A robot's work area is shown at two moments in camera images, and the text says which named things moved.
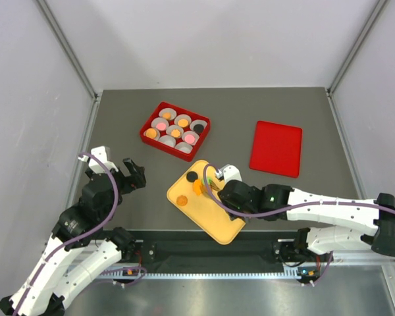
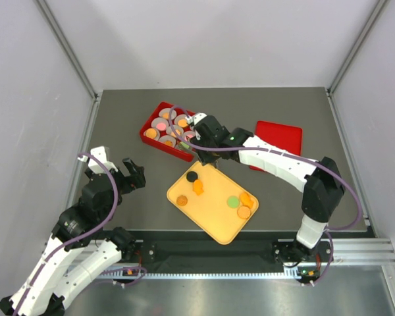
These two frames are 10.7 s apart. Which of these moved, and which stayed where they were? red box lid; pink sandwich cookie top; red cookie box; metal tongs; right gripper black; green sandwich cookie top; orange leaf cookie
Moved: right gripper black; metal tongs; green sandwich cookie top
Stayed: orange leaf cookie; pink sandwich cookie top; red cookie box; red box lid
